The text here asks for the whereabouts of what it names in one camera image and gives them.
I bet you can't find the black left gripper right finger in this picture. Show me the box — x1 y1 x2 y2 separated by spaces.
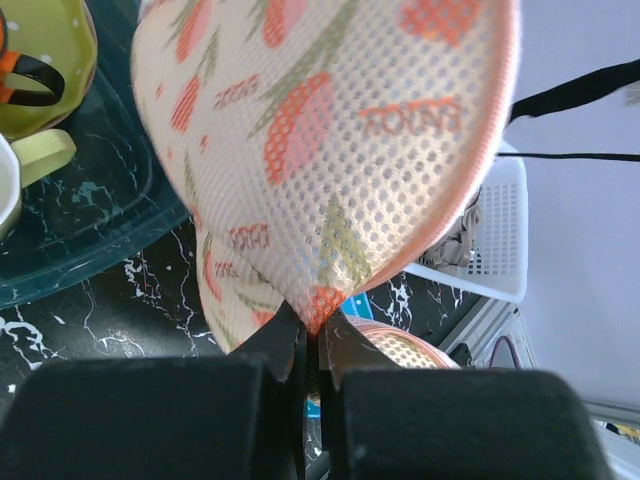
317 310 385 391

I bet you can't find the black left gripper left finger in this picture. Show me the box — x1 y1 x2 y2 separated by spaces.
231 301 307 382

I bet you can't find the floral mesh laundry bag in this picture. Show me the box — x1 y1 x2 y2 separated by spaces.
131 0 520 353

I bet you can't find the pink bra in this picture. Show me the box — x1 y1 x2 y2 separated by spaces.
505 60 639 163

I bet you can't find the beige bra in basket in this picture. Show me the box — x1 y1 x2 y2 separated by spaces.
417 191 482 275

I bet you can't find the blue dotted plate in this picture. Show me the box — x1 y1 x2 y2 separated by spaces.
342 293 374 320

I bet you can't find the white plastic basket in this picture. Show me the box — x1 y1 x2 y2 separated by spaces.
404 141 529 303

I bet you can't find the teal transparent plastic tray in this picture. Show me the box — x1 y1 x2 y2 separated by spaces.
1 1 187 307

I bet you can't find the pale yellow mug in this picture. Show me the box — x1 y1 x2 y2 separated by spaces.
1 129 77 240

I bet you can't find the green dotted plate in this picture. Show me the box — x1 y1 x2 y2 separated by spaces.
1 1 98 140

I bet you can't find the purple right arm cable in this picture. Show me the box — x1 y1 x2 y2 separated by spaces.
489 333 524 370

